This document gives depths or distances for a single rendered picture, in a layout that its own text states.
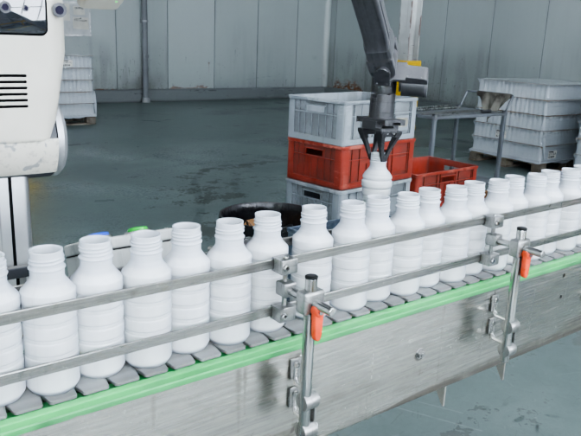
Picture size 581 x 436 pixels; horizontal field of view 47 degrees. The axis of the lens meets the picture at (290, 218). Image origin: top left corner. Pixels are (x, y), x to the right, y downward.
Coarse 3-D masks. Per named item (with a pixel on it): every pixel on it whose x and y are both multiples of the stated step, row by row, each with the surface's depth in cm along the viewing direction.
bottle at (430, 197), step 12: (420, 192) 111; (432, 192) 110; (420, 204) 111; (432, 204) 111; (420, 216) 111; (432, 216) 110; (444, 216) 112; (432, 240) 111; (432, 252) 112; (432, 264) 112; (432, 276) 113
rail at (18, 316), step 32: (448, 224) 110; (480, 224) 115; (320, 256) 94; (480, 256) 118; (128, 288) 77; (160, 288) 80; (352, 288) 100; (0, 320) 69; (224, 320) 87; (96, 352) 77; (128, 352) 79; (0, 384) 71
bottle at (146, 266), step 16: (144, 240) 79; (160, 240) 81; (144, 256) 80; (160, 256) 81; (128, 272) 80; (144, 272) 79; (160, 272) 80; (128, 304) 81; (144, 304) 80; (160, 304) 81; (128, 320) 81; (144, 320) 80; (160, 320) 81; (128, 336) 82; (144, 336) 81; (144, 352) 81; (160, 352) 82; (144, 368) 82
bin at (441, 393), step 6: (390, 216) 179; (330, 222) 172; (336, 222) 173; (288, 228) 164; (294, 228) 165; (330, 228) 173; (288, 234) 165; (288, 246) 165; (288, 252) 166; (288, 276) 167; (288, 300) 168; (498, 366) 150; (504, 366) 149; (498, 372) 150; (438, 390) 138; (444, 390) 137; (438, 396) 139; (444, 396) 138
